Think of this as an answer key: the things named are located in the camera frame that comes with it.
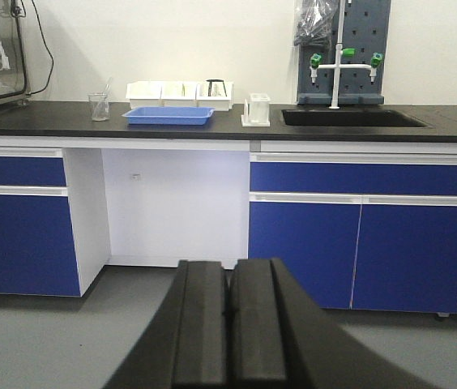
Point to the blue white lab cabinet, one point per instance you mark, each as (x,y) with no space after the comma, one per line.
(360,230)

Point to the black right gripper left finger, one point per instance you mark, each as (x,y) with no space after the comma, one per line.
(184,345)

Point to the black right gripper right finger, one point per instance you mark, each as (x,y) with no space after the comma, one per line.
(280,338)

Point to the plastic bag of grey pegs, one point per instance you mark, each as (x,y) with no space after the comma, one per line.
(314,21)

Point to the white storage bin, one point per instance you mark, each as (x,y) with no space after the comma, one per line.
(215,102)
(179,93)
(144,93)

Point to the grey blue pegboard drying rack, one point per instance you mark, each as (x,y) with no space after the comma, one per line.
(365,30)

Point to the white lab faucet green knobs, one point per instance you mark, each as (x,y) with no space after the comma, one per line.
(340,52)

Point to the black lab sink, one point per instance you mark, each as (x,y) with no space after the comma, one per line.
(355,118)

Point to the left white storage bin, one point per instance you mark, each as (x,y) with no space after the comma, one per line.
(144,93)

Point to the clear glass beaker on counter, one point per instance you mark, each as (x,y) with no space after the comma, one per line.
(92,99)

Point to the blue plastic tray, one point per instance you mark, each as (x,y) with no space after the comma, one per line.
(153,115)

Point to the black wire tripod stand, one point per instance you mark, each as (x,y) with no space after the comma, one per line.
(216,87)

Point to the middle white storage bin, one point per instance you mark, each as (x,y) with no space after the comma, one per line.
(179,93)

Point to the white test tube rack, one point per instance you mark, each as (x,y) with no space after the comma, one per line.
(256,110)

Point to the right white storage bin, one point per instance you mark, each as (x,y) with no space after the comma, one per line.
(215,102)

